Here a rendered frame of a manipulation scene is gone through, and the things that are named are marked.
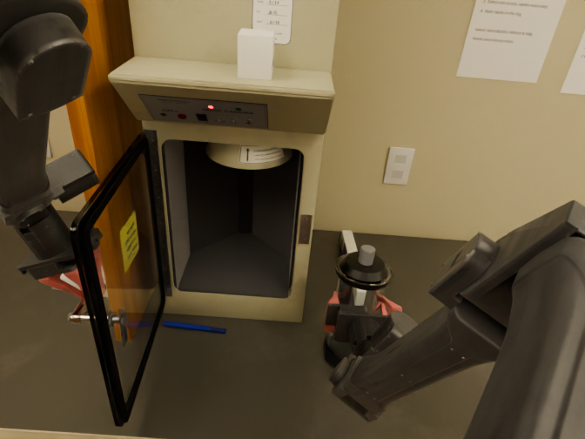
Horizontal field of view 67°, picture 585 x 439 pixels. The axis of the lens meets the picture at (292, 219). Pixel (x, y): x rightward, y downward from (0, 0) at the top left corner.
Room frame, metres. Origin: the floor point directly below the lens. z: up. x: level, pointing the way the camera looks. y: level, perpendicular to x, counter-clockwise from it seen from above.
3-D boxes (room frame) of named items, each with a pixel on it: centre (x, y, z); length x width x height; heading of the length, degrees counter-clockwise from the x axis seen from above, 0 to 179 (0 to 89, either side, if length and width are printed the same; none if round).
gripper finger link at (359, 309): (0.62, -0.11, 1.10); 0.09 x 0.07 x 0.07; 2
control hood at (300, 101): (0.67, 0.12, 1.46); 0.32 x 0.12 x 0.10; 91
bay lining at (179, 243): (0.85, 0.12, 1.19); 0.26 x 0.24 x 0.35; 91
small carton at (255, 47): (0.67, 0.07, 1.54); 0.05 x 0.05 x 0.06; 2
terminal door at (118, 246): (0.56, 0.26, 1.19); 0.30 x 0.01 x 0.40; 3
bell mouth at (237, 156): (0.83, 0.10, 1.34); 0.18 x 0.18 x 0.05
